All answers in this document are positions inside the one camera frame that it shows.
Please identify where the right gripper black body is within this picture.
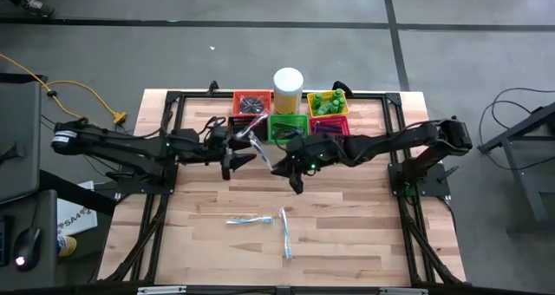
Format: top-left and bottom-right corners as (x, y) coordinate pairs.
(288, 134), (350, 174)

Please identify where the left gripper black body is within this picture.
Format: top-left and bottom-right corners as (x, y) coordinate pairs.
(171, 128), (231, 162)

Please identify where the black item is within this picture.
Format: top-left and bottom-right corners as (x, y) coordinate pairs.
(242, 95), (268, 114)

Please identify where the black plastic basket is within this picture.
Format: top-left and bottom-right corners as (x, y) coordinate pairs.
(228, 114), (271, 143)

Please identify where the red plastic basket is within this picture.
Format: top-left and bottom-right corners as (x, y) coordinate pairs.
(309, 115), (351, 136)

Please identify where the green plastic basket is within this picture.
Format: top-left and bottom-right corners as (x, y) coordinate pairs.
(267, 114), (310, 145)

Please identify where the yellow plastic basket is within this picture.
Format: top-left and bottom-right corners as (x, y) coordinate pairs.
(306, 89), (350, 117)

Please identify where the orange plastic basket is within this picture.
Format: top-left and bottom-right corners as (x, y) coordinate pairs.
(232, 89), (273, 116)

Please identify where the white yellow wipes canister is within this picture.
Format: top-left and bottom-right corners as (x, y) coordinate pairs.
(272, 67), (304, 115)

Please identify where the white printed cardboard box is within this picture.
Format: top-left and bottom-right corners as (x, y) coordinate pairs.
(55, 180), (99, 237)

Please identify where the yellow white bottle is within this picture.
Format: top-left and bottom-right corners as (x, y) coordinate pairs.
(56, 235), (78, 259)

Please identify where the dark side desk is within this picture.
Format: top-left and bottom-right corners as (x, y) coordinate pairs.
(0, 189), (58, 290)

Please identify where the grey desk panel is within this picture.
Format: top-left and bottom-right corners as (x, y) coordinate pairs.
(0, 81), (44, 203)

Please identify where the black computer mouse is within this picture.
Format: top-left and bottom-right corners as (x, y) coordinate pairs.
(12, 226), (42, 272)

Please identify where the grey metal stand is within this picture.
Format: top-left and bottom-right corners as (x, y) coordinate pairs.
(476, 102), (555, 238)

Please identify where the person's shoe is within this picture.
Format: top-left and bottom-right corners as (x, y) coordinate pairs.
(21, 0), (56, 18)

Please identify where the black keyboard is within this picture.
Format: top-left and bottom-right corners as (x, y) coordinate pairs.
(0, 215), (13, 268)

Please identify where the black aluminium table frame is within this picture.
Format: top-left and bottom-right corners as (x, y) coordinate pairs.
(98, 88), (465, 286)

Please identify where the yellow extension cable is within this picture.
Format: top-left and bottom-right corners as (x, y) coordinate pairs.
(0, 53), (128, 126)

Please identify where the silver metal bracket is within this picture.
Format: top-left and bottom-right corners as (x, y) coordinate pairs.
(379, 287), (429, 295)
(136, 285), (187, 295)

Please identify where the black floor cable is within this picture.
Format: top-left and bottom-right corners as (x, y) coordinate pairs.
(479, 86), (555, 171)

